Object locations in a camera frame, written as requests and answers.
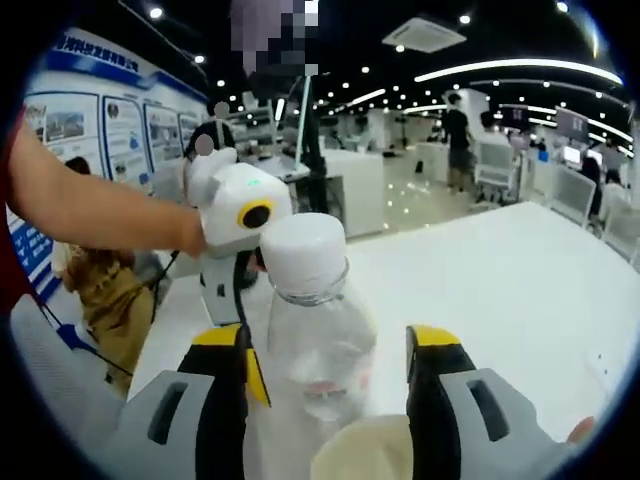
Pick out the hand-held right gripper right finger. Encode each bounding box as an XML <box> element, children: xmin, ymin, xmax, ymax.
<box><xmin>405</xmin><ymin>324</ymin><xmax>571</xmax><ymax>480</ymax></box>

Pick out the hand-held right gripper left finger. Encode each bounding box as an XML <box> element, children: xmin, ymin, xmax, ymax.
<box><xmin>117</xmin><ymin>323</ymin><xmax>251</xmax><ymax>480</ymax></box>

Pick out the clear plastic bottle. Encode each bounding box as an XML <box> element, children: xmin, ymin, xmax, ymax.
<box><xmin>258</xmin><ymin>212</ymin><xmax>380</xmax><ymax>436</ymax></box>

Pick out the cream paper cup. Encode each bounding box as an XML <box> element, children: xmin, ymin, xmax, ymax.
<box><xmin>309</xmin><ymin>413</ymin><xmax>416</xmax><ymax>480</ymax></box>

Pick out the person's right hand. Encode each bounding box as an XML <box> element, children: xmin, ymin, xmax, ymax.
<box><xmin>564</xmin><ymin>415</ymin><xmax>597</xmax><ymax>447</ymax></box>

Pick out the white stand tray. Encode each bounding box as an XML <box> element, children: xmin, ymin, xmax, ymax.
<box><xmin>259</xmin><ymin>152</ymin><xmax>326</xmax><ymax>182</ymax></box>

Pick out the white pole stand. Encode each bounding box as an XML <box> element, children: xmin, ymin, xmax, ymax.
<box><xmin>294</xmin><ymin>74</ymin><xmax>315</xmax><ymax>174</ymax></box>

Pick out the blue display board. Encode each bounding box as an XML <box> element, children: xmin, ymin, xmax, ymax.
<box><xmin>22</xmin><ymin>34</ymin><xmax>209</xmax><ymax>189</ymax></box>

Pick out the white cabinet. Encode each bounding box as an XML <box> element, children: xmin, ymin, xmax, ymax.
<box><xmin>319</xmin><ymin>149</ymin><xmax>386</xmax><ymax>239</ymax></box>

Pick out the white table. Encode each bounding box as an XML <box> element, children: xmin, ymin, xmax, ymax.
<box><xmin>127</xmin><ymin>202</ymin><xmax>640</xmax><ymax>480</ymax></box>

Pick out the grey chair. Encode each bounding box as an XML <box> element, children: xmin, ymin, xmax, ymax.
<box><xmin>9</xmin><ymin>294</ymin><xmax>134</xmax><ymax>451</ymax></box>

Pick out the person's red clothing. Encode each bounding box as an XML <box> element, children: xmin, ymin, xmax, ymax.
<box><xmin>0</xmin><ymin>112</ymin><xmax>39</xmax><ymax>311</ymax></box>

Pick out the ceiling air conditioner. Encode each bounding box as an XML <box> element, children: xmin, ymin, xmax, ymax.
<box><xmin>382</xmin><ymin>17</ymin><xmax>469</xmax><ymax>54</ymax></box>

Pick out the white mesh chair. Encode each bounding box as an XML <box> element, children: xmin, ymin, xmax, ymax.
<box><xmin>473</xmin><ymin>138</ymin><xmax>521</xmax><ymax>204</ymax></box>

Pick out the curved ceiling light strip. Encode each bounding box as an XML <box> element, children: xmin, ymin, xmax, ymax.
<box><xmin>414</xmin><ymin>58</ymin><xmax>624</xmax><ymax>86</ymax></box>

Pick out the small hanging screen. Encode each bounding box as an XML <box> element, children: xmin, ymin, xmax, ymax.
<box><xmin>554</xmin><ymin>107</ymin><xmax>590</xmax><ymax>142</ymax></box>

